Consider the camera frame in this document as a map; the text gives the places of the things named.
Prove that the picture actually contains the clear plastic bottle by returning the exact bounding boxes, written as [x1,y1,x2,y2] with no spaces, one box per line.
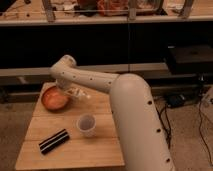
[66,87,90,99]

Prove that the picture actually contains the black box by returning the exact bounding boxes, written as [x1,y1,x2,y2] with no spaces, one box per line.
[165,45,213,74]

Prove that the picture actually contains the long metal shelf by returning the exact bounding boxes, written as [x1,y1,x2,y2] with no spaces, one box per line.
[0,0,213,26]

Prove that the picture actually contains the clear plastic cup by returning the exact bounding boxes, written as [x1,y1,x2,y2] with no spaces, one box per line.
[76,114,96,138]

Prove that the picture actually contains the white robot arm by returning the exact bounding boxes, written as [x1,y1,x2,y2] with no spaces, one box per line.
[50,55,176,171]

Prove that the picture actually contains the wooden table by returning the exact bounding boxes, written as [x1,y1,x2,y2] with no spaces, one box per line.
[15,86,124,171]

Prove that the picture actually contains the black floor cable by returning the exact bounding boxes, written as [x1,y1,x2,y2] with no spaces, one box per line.
[156,94,213,168]

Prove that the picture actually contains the orange ceramic bowl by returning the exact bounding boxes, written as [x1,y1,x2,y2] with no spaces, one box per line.
[41,86,70,111]

